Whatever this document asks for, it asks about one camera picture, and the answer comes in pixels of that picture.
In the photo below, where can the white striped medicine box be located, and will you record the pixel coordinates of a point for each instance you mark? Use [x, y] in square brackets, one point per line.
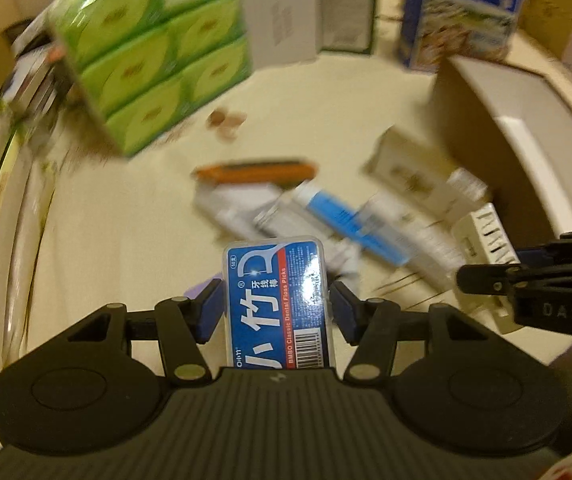
[430, 251]

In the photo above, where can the dark green labelled box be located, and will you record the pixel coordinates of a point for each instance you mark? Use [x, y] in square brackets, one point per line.
[348, 25]

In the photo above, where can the small purple box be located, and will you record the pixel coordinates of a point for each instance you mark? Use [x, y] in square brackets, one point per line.
[196, 290]

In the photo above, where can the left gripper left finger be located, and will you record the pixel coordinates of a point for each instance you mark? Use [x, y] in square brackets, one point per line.
[183, 324]

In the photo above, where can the blue white ointment tube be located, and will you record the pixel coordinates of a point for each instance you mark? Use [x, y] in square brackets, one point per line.
[342, 219]

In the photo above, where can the gold slim carton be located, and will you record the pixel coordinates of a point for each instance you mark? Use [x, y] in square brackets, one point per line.
[428, 177]

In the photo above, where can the blue dental floss pick box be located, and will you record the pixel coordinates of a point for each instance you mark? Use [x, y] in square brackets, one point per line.
[277, 313]

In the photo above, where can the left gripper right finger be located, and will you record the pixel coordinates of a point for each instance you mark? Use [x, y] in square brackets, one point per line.
[371, 326]

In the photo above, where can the blue milk carton box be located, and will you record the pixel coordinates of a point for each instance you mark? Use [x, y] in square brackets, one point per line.
[436, 29]

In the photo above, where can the orange utility knife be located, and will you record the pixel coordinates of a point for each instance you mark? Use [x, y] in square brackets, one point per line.
[279, 172]

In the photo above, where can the white cardboard box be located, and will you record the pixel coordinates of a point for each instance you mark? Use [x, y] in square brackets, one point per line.
[282, 32]

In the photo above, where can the brown open storage box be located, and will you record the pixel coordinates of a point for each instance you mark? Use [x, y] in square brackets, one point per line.
[511, 128]

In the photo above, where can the toothbrush heads blister pack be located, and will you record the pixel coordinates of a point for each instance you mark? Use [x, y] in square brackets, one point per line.
[250, 211]

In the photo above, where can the green tissue pack bundle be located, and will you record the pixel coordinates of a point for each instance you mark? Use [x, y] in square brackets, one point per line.
[143, 66]

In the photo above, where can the white wifi plug adapter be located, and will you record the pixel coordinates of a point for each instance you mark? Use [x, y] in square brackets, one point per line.
[482, 239]

